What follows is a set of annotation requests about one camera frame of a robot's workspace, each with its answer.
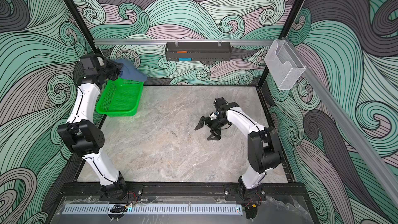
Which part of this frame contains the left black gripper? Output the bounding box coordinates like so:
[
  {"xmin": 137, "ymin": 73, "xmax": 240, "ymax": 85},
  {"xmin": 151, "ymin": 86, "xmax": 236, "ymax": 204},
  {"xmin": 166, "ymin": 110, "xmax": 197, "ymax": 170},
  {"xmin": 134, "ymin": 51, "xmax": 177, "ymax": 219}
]
[{"xmin": 99, "ymin": 60, "xmax": 124, "ymax": 82}]

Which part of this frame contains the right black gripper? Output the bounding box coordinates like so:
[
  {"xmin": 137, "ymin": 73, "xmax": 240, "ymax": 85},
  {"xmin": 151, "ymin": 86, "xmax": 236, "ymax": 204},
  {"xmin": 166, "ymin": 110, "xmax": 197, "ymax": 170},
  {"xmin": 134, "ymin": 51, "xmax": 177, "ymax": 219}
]
[{"xmin": 198, "ymin": 117, "xmax": 231, "ymax": 140}]

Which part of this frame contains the blue t-shirt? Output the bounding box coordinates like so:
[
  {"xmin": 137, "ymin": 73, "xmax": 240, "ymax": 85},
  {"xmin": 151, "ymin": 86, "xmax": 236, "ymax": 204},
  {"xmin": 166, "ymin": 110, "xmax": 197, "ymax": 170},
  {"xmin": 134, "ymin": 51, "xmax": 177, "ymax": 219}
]
[{"xmin": 115, "ymin": 59, "xmax": 148, "ymax": 82}]

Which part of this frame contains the green plastic basket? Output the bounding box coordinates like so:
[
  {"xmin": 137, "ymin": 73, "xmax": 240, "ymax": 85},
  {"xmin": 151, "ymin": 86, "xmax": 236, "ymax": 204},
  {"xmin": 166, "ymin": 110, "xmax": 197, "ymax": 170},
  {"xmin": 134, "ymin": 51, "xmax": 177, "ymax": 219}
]
[{"xmin": 95, "ymin": 78, "xmax": 144, "ymax": 117}]

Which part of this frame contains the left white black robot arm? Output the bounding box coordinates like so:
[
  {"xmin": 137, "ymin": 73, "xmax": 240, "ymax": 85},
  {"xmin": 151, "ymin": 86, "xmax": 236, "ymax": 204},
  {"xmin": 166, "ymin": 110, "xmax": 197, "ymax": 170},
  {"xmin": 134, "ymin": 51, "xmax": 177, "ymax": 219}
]
[{"xmin": 57, "ymin": 54, "xmax": 128, "ymax": 200}]

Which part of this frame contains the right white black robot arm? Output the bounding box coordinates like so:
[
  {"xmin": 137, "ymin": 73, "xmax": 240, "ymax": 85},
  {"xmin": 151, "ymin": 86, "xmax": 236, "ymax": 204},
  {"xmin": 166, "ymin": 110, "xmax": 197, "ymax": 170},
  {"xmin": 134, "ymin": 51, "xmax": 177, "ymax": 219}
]
[{"xmin": 195, "ymin": 97, "xmax": 283, "ymax": 195}]

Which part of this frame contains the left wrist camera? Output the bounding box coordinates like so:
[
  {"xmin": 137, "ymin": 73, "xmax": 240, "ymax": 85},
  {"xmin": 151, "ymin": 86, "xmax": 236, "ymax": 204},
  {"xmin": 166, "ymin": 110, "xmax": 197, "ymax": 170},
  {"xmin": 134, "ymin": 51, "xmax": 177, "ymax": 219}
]
[{"xmin": 79, "ymin": 54, "xmax": 104, "ymax": 76}]

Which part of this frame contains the aluminium back rail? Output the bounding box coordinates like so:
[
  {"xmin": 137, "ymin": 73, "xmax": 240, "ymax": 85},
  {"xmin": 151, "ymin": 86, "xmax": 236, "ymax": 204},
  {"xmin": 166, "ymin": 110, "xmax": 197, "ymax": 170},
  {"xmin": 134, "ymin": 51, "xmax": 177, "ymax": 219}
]
[{"xmin": 93, "ymin": 38, "xmax": 273, "ymax": 46}]

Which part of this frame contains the aluminium rail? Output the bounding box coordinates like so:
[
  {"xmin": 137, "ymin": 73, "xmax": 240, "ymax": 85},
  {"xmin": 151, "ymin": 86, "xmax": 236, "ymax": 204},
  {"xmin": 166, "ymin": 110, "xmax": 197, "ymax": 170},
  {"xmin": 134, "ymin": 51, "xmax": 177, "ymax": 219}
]
[
  {"xmin": 93, "ymin": 38, "xmax": 273, "ymax": 46},
  {"xmin": 283, "ymin": 38, "xmax": 398, "ymax": 206}
]

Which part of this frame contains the black wall tray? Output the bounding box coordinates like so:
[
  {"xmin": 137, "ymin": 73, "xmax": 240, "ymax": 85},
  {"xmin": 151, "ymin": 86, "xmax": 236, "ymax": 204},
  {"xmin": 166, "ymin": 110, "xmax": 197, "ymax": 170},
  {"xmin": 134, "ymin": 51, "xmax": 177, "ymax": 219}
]
[{"xmin": 165, "ymin": 42, "xmax": 232, "ymax": 62}]

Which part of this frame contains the white slotted cable duct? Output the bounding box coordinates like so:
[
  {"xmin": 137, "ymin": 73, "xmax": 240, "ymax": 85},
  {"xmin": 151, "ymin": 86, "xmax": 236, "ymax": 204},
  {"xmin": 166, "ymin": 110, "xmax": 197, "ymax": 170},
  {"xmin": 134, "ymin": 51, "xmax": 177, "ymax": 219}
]
[{"xmin": 61, "ymin": 204, "xmax": 243, "ymax": 215}]

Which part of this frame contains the clear acrylic wall holder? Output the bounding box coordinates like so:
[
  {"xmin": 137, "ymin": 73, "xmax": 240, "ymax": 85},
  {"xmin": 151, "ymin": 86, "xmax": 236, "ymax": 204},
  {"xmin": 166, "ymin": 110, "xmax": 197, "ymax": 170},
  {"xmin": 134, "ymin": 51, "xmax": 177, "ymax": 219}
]
[{"xmin": 264, "ymin": 39, "xmax": 306, "ymax": 91}]

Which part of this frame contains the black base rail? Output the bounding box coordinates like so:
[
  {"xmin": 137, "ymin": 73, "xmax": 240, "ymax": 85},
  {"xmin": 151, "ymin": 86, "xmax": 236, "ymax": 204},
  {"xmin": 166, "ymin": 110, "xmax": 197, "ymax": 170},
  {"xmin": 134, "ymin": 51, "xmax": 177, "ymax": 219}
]
[{"xmin": 59, "ymin": 181, "xmax": 309, "ymax": 203}]

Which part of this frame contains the aluminium right rail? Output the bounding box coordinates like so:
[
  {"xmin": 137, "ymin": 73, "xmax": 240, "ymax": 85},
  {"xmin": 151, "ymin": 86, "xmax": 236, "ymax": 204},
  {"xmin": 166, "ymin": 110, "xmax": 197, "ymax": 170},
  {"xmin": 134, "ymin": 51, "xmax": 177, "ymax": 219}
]
[{"xmin": 283, "ymin": 38, "xmax": 398, "ymax": 206}]

